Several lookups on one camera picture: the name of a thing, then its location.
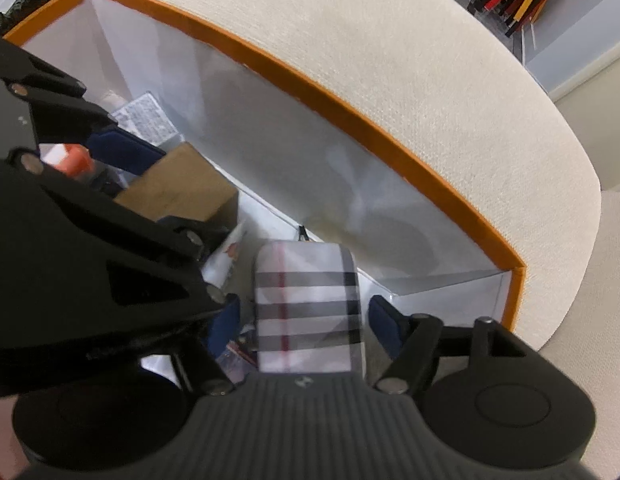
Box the small gold box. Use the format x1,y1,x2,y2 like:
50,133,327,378
112,142,240,231

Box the white box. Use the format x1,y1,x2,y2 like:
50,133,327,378
253,241,367,375

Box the pink spray bottle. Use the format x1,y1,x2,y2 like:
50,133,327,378
40,142,96,178

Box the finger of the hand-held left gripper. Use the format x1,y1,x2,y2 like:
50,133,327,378
7,57,167,178
10,151,232,343

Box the orange cardboard box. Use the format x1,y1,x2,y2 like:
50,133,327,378
2,0,527,386

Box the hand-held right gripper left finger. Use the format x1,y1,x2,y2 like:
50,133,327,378
170,294,242,396

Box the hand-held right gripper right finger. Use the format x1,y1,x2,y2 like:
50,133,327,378
367,295,561,395

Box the beige sofa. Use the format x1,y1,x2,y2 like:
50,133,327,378
97,0,620,480

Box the white lotion tube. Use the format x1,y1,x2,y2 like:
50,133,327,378
200,217,248,291

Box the clear plastic cube box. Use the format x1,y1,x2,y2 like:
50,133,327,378
112,91,183,148

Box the bin with black bag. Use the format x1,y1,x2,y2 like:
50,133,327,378
0,0,66,33

